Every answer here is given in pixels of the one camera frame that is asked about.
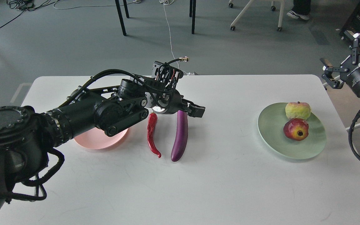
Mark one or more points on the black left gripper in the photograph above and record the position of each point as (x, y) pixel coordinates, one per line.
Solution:
(175, 103)

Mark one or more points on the purple eggplant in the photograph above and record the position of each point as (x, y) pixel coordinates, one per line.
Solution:
(181, 137)

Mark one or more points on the red chili pepper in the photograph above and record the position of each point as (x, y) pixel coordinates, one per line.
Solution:
(151, 125)

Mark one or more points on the yellow pink apple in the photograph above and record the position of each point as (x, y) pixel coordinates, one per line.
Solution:
(298, 110)

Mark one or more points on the red yellow apple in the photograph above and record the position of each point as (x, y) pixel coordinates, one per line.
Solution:
(296, 129)

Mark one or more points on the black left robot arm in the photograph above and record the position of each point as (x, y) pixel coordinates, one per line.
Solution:
(112, 101)

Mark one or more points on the white sneaker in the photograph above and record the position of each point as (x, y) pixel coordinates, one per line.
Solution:
(297, 16)

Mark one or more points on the light green plate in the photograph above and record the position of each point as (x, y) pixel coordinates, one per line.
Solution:
(270, 125)

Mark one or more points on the white rolling chair base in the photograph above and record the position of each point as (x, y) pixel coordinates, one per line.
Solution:
(276, 5)

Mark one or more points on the pink plate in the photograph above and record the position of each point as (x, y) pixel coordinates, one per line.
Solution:
(96, 139)

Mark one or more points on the black table leg right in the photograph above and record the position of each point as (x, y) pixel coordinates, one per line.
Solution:
(192, 14)

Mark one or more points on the black table leg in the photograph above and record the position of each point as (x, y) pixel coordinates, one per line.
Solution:
(120, 15)
(192, 14)

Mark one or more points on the black table leg left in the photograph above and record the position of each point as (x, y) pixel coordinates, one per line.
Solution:
(120, 15)

